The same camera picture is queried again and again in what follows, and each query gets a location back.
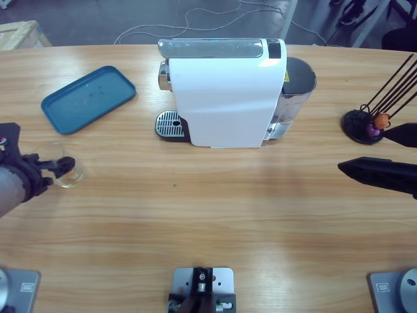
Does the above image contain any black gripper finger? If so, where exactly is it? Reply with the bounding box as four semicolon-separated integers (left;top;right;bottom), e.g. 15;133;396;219
38;155;76;179
384;122;417;148
32;175;55;194
338;156;417;200

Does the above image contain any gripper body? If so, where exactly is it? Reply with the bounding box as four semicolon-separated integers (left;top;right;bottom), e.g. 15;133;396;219
0;149;45;200

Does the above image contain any clear drinking glass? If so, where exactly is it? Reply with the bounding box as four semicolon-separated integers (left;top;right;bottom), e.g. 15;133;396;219
31;142;85;189

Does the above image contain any silver coffee machine lever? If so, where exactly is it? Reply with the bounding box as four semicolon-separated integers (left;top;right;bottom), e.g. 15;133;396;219
158;38;265;59

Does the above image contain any orange coffee capsule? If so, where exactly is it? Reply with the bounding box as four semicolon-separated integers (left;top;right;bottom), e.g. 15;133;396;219
373;113;391;130

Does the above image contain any white capsule coffee machine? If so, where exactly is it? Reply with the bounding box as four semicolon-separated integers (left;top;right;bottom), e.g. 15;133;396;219
158;37;289;150

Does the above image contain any blue rectangular plastic tray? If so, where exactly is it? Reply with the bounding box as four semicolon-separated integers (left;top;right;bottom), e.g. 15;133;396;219
40;65;137;136

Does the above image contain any black chair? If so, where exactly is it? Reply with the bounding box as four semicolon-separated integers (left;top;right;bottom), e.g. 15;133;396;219
381;27;417;53

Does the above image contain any black drip tray metal grille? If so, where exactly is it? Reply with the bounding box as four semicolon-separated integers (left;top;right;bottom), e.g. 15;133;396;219
154;110;192;144

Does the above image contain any clear water tank black lid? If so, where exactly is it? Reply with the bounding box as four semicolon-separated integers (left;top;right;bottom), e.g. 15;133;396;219
265;56;317;143

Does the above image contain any light wooden crate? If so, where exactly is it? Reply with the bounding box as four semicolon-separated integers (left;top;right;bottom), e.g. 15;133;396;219
0;20;53;52

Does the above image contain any white metal table leg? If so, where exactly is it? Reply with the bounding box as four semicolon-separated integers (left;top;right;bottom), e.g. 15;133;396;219
280;0;299;42

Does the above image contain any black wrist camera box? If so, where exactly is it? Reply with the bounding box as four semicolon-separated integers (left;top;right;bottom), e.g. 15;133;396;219
0;122;22;154

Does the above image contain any black wire capsule holder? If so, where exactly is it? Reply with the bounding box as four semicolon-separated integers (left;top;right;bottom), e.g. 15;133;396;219
341;53;417;145

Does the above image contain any arm grey base plate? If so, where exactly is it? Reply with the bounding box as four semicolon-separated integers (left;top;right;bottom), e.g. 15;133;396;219
0;267;42;313
367;267;417;313

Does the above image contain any white slanted frame leg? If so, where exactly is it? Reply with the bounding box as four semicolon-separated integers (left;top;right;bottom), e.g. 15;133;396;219
353;0;392;48

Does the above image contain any white floor cable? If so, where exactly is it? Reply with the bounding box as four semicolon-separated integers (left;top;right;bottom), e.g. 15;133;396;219
113;0;326;46

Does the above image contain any center grey mount plate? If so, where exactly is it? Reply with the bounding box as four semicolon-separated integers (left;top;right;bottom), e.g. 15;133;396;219
167;266;237;313

